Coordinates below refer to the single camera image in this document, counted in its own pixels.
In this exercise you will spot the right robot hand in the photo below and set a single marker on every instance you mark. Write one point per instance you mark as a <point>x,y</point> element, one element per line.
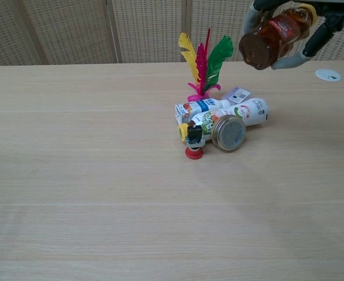
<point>321,32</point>

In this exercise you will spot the bear-shaped dark honey bottle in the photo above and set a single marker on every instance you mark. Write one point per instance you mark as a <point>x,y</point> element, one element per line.
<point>273,38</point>

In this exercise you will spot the white bottle with green label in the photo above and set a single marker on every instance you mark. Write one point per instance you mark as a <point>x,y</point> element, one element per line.
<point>242,112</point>

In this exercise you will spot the white bottle with blue label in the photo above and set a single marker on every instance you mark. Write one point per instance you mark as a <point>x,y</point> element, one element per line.
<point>195,109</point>

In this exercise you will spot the round grey table grommet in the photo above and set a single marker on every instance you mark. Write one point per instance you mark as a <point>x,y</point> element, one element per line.
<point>328,75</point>

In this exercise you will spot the small pack with QR code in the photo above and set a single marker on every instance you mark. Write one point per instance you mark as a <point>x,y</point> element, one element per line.
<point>237,94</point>

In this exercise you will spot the colourful feather shuttlecock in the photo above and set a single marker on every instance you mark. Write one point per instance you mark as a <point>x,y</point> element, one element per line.
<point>202,67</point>

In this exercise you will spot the round gold metal tin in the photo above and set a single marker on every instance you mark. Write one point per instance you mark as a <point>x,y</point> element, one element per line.
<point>229,133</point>

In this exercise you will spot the woven folding screen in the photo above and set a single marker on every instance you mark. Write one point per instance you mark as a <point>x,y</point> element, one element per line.
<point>131,29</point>

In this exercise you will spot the red push button switch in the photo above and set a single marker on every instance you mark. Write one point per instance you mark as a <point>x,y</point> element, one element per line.
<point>194,140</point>

